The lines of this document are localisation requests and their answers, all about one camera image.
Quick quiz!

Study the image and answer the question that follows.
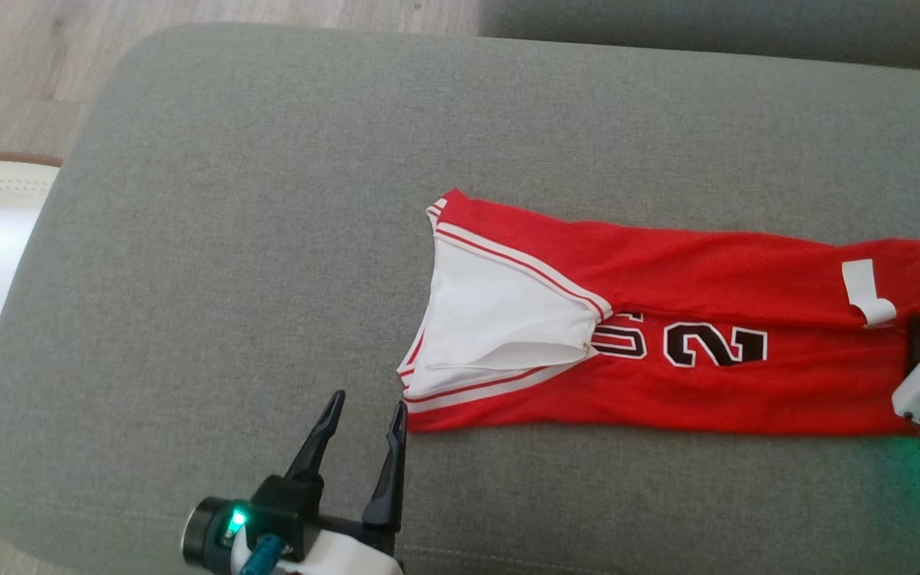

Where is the red basketball jersey white trim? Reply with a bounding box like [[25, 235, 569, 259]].
[[396, 188, 920, 438]]

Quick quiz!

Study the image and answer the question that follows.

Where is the large grey sofa seat cushion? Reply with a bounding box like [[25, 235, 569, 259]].
[[0, 22, 920, 575]]

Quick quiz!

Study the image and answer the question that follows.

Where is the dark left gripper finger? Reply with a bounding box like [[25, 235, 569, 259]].
[[284, 390, 347, 481], [361, 401, 409, 529]]

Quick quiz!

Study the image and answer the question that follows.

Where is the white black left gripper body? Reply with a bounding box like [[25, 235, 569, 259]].
[[272, 517, 406, 575]]

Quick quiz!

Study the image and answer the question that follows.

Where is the blue-plug left gripper cable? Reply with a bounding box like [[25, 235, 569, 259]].
[[237, 533, 284, 575]]

